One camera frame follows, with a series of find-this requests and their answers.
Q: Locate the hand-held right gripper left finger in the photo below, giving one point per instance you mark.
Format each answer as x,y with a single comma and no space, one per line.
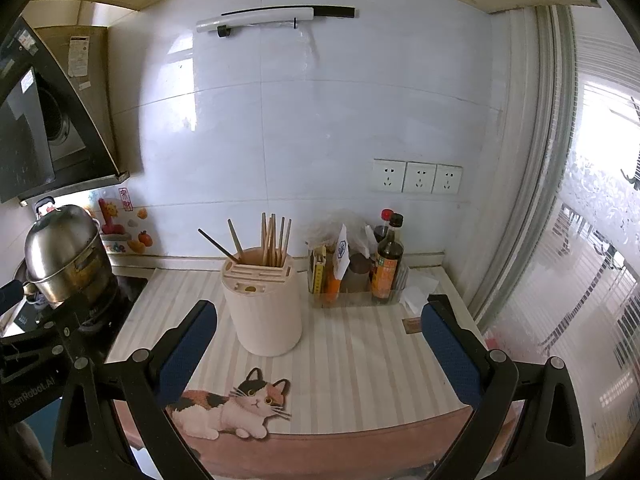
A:
190,345

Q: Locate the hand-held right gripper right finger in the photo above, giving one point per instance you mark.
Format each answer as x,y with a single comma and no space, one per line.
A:
450,350

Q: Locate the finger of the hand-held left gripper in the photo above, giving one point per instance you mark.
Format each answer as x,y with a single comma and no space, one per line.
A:
12,294
85,325

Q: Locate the cream round utensil holder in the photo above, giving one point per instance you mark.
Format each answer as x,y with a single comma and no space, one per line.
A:
262,310

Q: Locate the dark chopstick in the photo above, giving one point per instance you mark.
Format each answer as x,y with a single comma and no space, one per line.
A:
217,245

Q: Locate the bunch of wooden chopsticks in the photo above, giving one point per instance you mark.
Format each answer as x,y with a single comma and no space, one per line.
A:
272,245

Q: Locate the brown card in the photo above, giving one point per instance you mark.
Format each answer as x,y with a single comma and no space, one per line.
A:
413,325

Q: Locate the teal cabinet front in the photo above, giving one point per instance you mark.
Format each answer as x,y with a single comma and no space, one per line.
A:
45,417

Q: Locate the black stove top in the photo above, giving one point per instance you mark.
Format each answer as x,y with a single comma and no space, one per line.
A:
127,292

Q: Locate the white tissue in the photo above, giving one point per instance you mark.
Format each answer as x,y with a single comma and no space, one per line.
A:
420,292

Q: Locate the steel pot with lid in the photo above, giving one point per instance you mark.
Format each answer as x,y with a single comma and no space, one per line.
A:
65,255

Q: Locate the black cap soy sauce bottle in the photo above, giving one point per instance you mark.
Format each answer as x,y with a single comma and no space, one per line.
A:
387,270

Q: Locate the clear plastic condiment tray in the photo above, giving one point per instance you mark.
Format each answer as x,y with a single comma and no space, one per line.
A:
350,297

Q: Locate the brown jar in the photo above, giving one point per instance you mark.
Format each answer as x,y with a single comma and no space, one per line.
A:
359,272

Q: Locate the orange bottle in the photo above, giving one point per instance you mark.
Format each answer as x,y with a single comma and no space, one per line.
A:
333,282

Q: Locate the red cap dark bottle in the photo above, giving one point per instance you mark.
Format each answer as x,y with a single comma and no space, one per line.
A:
384,225

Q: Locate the white blue packet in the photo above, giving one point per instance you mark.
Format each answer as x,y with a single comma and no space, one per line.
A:
344,255

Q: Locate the yellow packet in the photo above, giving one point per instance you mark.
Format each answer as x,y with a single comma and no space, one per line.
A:
318,270

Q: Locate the frosted glass sliding door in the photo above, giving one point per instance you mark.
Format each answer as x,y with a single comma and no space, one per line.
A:
575,260

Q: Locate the black glass range hood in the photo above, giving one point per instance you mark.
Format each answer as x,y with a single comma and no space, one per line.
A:
40,125

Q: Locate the clear plastic bag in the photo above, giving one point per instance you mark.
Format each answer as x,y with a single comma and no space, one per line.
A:
325,230

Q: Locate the fruit wall stickers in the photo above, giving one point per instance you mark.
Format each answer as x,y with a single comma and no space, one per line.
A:
132,240

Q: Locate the white wall socket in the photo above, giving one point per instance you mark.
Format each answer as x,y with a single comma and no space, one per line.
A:
388,176
419,178
447,180

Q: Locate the white black wall rail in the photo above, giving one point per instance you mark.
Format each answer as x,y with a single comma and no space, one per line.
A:
260,17

